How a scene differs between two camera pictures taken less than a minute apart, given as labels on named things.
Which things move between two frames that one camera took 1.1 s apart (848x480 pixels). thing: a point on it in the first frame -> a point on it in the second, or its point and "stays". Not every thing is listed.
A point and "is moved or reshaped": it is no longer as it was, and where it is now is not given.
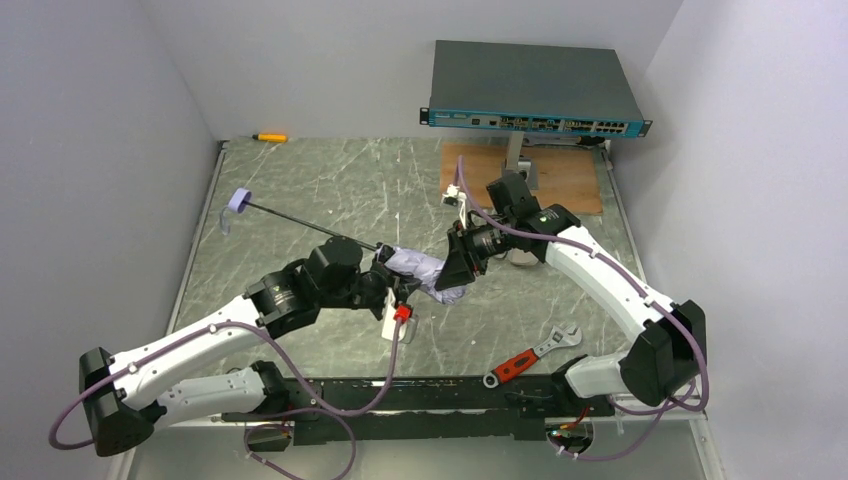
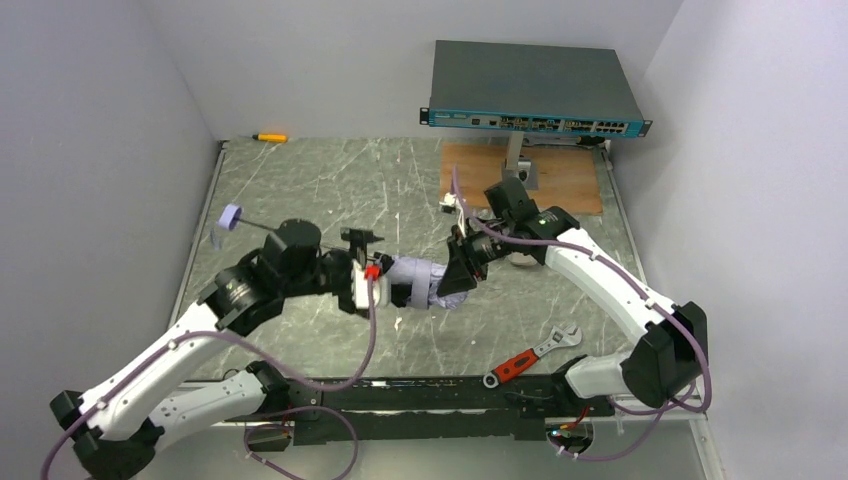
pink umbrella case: (521, 258) stays
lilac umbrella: (425, 273) is moved or reshaped
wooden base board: (567, 174) stays
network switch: (531, 89) stays
